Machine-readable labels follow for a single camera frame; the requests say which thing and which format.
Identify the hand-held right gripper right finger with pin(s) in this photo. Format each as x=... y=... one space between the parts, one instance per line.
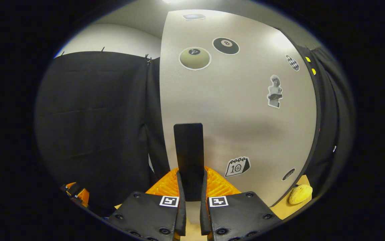
x=204 y=214

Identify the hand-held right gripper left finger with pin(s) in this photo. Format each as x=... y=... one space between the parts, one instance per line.
x=181 y=214

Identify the black backdrop cloth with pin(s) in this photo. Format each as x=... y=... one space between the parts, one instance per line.
x=95 y=127

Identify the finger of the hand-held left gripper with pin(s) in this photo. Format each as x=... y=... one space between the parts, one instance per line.
x=78 y=194

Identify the grey cabinet door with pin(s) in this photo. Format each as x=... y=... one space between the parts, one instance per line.
x=239 y=127

